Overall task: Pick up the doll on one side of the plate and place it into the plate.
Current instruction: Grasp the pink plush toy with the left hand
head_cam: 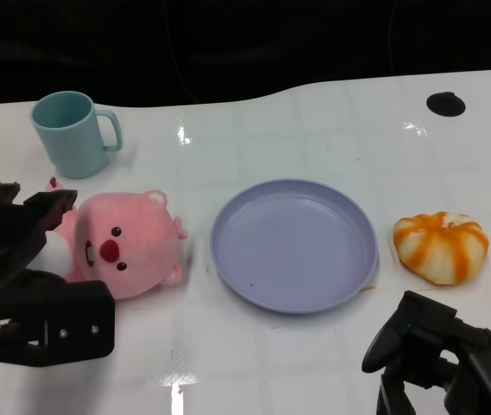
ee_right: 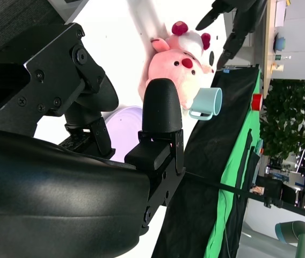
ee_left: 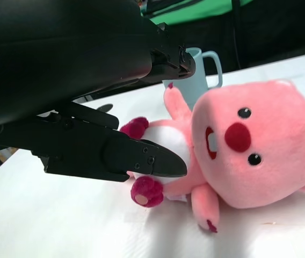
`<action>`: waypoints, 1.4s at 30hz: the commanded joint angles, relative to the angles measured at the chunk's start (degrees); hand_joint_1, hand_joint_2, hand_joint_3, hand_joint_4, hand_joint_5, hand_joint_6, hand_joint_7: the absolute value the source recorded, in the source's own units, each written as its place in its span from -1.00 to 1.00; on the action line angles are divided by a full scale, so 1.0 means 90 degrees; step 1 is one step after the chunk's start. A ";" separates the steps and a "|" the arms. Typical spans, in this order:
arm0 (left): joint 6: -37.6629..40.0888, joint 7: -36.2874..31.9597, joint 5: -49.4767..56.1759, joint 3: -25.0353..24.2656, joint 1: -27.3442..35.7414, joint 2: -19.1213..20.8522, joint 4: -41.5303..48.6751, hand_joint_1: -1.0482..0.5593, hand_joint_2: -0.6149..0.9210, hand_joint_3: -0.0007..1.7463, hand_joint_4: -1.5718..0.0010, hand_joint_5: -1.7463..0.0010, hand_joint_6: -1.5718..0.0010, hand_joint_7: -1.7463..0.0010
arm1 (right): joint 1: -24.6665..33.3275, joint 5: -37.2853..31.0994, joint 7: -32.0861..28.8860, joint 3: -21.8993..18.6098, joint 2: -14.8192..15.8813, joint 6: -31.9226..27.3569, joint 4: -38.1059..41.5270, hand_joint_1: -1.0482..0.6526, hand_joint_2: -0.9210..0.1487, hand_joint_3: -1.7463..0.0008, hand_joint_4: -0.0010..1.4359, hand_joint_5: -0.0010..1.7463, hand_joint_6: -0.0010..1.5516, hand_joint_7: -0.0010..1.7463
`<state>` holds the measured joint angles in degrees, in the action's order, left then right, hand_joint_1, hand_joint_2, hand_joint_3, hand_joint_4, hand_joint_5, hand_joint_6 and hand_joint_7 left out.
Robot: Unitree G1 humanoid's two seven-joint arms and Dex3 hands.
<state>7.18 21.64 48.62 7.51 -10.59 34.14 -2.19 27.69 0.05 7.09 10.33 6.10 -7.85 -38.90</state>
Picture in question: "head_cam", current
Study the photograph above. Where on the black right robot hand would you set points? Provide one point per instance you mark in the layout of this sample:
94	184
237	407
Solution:
479	372

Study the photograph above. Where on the purple plastic plate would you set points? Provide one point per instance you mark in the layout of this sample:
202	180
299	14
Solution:
293	246

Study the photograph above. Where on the orange striped bun toy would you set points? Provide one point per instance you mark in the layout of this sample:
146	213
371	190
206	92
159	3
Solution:
440	250

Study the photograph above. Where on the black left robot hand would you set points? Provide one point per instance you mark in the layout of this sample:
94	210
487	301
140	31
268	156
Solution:
8	311

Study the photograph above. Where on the black backdrop cloth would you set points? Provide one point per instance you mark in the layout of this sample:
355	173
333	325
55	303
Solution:
245	43

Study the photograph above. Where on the teal plastic mug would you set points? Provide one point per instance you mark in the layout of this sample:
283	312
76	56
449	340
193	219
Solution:
77	147

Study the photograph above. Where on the pink plush beaver doll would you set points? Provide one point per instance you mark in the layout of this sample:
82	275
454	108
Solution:
137	233

